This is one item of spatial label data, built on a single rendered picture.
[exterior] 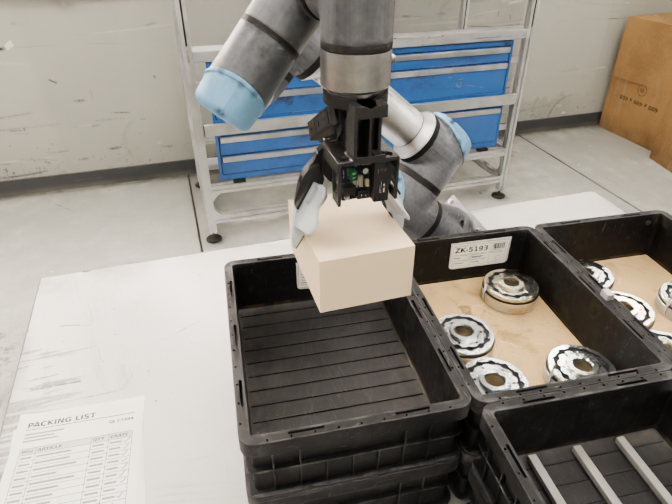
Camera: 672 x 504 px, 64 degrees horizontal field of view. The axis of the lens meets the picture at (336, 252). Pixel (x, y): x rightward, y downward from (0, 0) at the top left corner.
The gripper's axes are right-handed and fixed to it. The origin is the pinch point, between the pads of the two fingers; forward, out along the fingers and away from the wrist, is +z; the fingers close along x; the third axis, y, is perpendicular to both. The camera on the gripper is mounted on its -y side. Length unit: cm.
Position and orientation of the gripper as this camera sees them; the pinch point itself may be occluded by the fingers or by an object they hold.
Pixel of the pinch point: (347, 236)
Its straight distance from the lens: 71.1
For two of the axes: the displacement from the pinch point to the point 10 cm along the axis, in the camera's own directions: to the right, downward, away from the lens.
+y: 3.0, 5.2, -8.0
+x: 9.6, -1.6, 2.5
